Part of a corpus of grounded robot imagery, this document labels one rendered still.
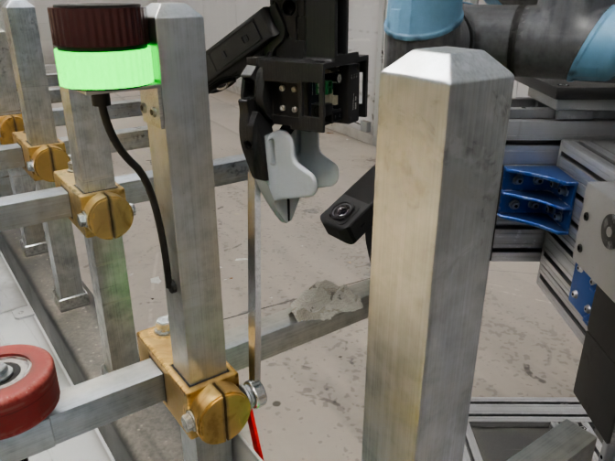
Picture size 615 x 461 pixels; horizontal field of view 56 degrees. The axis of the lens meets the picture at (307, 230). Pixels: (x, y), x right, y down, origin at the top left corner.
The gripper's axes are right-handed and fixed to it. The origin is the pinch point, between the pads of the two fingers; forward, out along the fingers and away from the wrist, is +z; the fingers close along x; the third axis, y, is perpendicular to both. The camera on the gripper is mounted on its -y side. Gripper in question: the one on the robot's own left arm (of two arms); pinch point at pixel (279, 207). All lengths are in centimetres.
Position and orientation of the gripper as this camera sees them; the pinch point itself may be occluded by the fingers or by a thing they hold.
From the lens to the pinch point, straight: 54.7
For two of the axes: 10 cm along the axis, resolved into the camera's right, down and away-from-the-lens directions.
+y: 8.3, 2.1, -5.2
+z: 0.1, 9.2, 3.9
